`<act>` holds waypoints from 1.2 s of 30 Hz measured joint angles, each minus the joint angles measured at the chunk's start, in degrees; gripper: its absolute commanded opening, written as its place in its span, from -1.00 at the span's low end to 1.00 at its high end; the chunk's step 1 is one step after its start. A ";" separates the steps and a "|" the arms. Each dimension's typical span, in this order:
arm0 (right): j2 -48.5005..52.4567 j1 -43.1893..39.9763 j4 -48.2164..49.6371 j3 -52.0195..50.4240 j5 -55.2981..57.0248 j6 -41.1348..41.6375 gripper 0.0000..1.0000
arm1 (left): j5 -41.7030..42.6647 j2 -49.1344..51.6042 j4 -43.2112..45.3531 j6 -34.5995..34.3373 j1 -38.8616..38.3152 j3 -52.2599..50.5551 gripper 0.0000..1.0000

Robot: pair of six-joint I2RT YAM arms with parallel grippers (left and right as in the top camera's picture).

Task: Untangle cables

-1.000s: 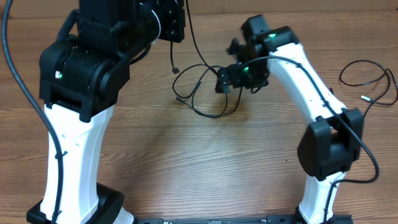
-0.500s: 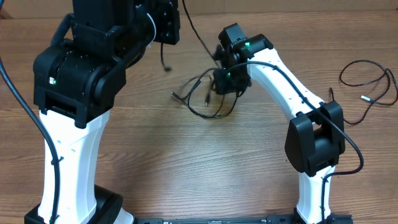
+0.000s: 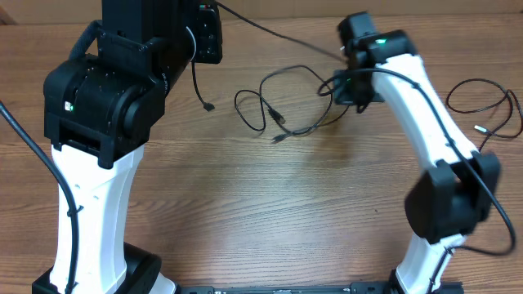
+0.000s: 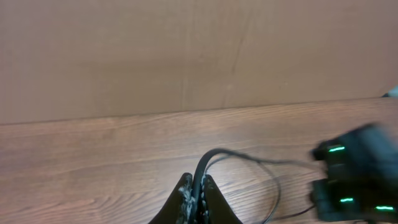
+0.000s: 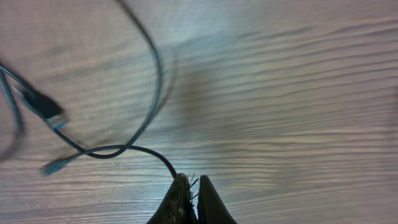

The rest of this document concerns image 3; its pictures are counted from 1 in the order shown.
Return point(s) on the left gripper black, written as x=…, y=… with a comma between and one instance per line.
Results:
x=209, y=51

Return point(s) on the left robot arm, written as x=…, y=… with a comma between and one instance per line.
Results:
x=99, y=108

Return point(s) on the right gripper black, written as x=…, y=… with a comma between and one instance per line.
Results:
x=343, y=97

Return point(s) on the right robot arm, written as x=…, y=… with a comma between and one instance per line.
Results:
x=454, y=192

